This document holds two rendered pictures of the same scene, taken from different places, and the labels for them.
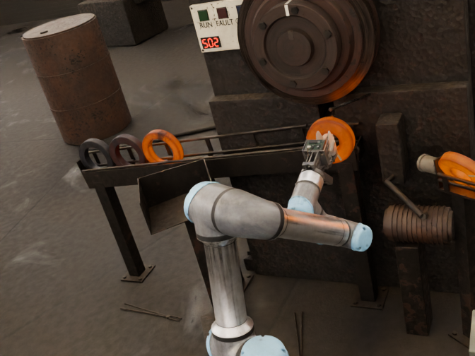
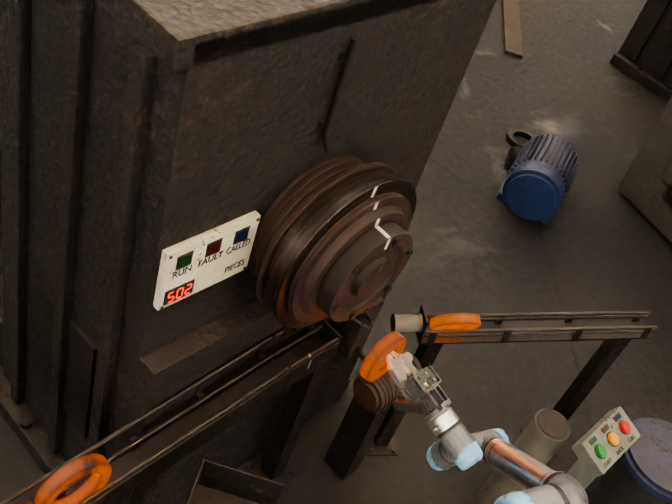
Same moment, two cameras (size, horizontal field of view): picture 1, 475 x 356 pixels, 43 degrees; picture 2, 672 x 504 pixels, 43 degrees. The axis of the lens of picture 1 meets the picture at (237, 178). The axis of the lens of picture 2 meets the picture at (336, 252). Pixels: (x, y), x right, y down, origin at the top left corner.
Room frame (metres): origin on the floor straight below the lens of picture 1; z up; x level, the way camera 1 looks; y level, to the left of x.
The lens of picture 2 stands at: (1.94, 1.23, 2.53)
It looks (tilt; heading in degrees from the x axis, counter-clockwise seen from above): 42 degrees down; 271
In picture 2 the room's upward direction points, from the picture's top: 20 degrees clockwise
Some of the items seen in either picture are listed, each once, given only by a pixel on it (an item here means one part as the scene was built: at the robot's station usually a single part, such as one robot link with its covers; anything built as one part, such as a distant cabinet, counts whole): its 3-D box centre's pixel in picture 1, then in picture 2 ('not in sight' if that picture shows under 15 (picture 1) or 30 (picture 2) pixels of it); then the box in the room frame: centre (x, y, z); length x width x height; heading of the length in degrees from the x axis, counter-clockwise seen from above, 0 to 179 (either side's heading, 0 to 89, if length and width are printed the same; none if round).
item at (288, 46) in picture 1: (296, 46); (367, 274); (1.86, -0.29, 1.11); 0.28 x 0.06 x 0.28; 59
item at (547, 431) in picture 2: not in sight; (520, 466); (1.12, -0.59, 0.26); 0.12 x 0.12 x 0.52
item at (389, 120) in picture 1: (393, 148); (353, 319); (1.84, -0.55, 0.68); 0.11 x 0.08 x 0.24; 149
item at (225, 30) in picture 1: (226, 25); (207, 260); (2.22, -0.11, 1.15); 0.26 x 0.02 x 0.18; 59
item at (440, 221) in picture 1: (424, 270); (370, 416); (1.66, -0.55, 0.27); 0.22 x 0.13 x 0.53; 59
